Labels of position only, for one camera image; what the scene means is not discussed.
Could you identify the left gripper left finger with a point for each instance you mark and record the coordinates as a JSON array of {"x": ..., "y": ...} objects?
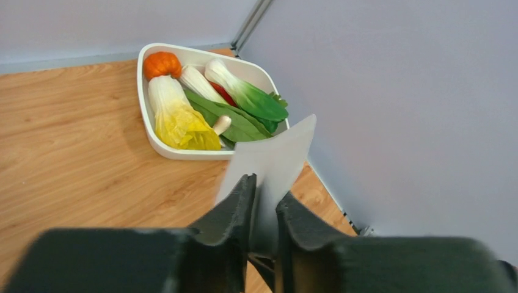
[{"x": 209, "y": 255}]

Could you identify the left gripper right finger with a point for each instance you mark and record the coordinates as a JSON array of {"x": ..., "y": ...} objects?
[{"x": 315, "y": 257}]

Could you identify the white paper coffee filter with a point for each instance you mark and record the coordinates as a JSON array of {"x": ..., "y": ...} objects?
[{"x": 277, "y": 162}]

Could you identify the green toy leek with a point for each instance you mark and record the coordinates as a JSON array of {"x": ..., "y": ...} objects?
[{"x": 234, "y": 124}]

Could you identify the beige toy mushroom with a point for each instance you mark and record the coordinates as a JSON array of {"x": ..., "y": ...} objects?
[{"x": 222, "y": 124}]

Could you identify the yellow toy cabbage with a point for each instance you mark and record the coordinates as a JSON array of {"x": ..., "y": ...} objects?
[{"x": 177, "y": 123}]

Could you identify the green toy bok choy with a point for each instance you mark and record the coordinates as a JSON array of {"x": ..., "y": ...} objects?
[{"x": 262, "y": 106}]

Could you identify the red toy pepper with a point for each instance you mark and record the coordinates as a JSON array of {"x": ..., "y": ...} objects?
[{"x": 220, "y": 90}]

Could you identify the orange toy pumpkin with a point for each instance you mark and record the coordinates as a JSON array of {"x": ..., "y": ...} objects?
[{"x": 162, "y": 64}]

